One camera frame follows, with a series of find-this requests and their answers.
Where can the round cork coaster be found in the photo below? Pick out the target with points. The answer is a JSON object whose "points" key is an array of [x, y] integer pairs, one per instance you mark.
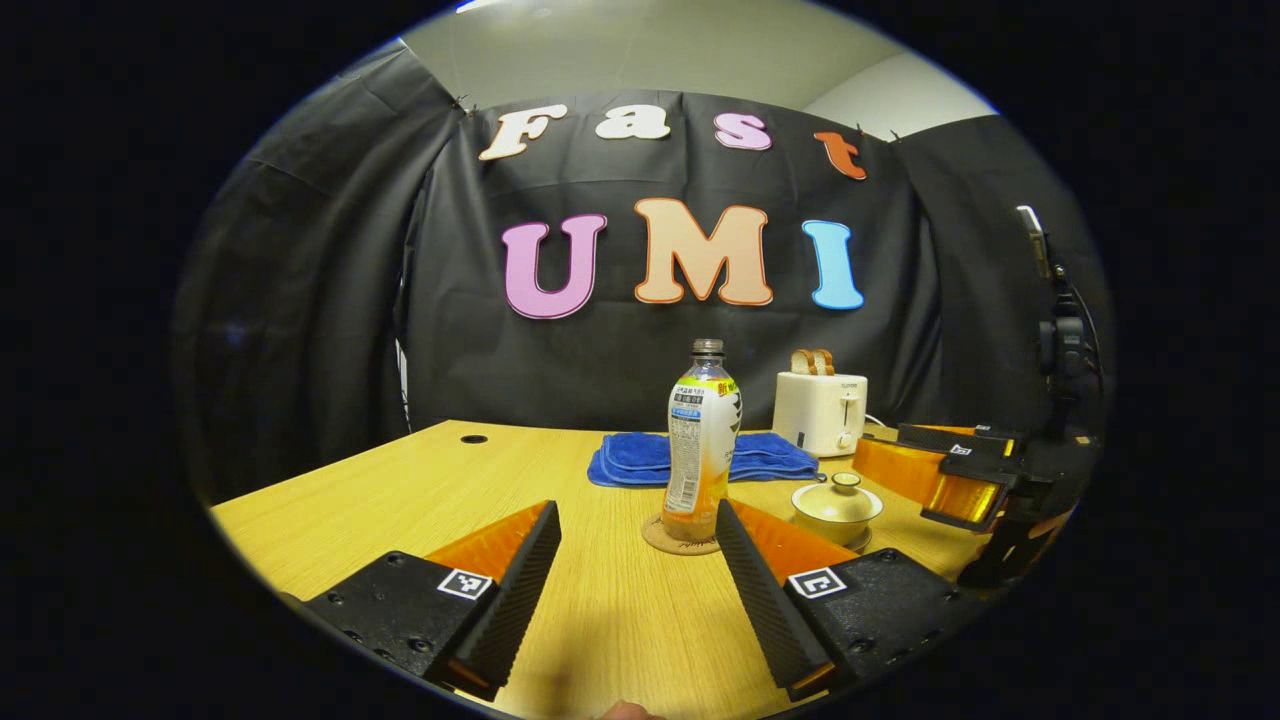
{"points": [[660, 535]]}

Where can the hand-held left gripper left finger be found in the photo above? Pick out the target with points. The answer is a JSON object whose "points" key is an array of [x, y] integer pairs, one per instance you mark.
{"points": [[515, 600]]}

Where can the toast slice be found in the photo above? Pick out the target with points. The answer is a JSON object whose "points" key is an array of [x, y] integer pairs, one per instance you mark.
{"points": [[801, 362], [823, 361]]}

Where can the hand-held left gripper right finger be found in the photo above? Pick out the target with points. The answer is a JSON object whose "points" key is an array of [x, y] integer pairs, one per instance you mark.
{"points": [[770, 610]]}

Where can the blue folded towel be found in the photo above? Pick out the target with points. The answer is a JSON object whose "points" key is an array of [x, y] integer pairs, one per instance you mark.
{"points": [[630, 460]]}

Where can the cream saucer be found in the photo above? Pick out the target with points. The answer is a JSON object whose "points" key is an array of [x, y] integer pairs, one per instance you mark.
{"points": [[862, 543]]}

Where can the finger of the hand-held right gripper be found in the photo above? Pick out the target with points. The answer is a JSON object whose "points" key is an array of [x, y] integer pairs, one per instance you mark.
{"points": [[900, 465], [940, 442]]}

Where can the white toaster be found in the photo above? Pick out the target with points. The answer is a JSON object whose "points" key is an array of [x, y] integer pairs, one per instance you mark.
{"points": [[815, 410]]}

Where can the cream teacup lid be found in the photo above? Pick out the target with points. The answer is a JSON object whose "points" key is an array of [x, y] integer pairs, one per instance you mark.
{"points": [[840, 500]]}

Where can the cream teacup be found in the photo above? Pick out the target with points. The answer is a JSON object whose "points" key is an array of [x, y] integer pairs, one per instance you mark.
{"points": [[840, 530]]}

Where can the clear plastic water bottle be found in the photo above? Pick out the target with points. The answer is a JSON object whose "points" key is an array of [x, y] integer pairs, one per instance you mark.
{"points": [[700, 440]]}

